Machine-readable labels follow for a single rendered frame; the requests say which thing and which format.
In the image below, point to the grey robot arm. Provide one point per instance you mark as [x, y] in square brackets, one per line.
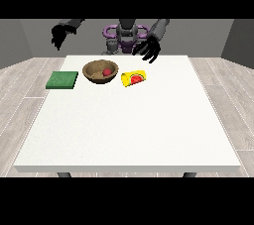
[73, 22]
[158, 30]

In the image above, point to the green square pad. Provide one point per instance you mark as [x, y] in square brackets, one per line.
[61, 80]

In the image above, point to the brown wooden bowl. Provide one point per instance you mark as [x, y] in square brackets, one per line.
[96, 72]

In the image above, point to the small red ball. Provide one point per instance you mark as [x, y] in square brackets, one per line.
[106, 72]

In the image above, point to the yellow cup with melon print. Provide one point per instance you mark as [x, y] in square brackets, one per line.
[134, 78]

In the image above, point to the grey robot trunk purple rings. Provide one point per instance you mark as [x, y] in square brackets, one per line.
[125, 35]

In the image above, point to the dark table leg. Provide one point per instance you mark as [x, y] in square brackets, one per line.
[64, 174]
[190, 174]

